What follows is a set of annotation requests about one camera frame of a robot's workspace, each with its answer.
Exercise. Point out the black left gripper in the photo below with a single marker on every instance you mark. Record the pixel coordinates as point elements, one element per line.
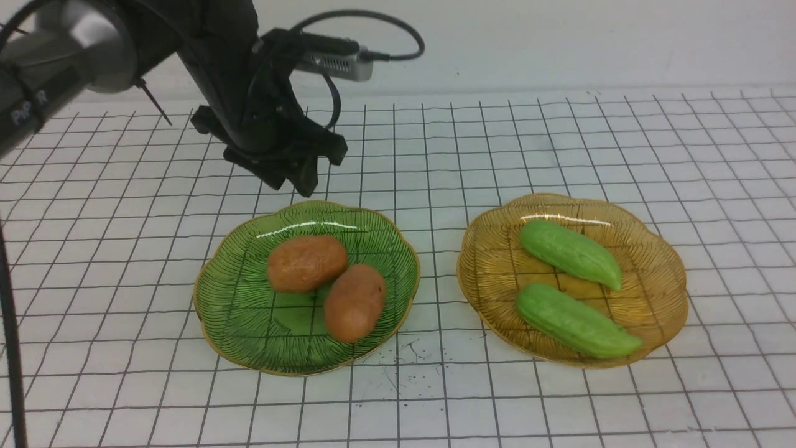
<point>253,109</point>

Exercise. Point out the brown potato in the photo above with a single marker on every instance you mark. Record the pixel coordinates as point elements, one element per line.
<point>354,304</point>
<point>303,264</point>

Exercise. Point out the green gourd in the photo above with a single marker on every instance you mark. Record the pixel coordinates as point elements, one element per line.
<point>574,324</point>
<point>571,252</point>

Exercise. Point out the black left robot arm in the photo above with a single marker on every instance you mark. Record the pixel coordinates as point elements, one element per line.
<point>109,46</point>

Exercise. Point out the green glass plate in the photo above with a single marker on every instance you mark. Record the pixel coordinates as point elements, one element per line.
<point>247,322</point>

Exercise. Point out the amber glass plate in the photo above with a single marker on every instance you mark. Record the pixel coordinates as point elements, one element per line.
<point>492,269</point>

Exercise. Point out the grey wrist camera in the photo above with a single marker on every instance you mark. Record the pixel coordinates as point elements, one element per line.
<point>337,57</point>

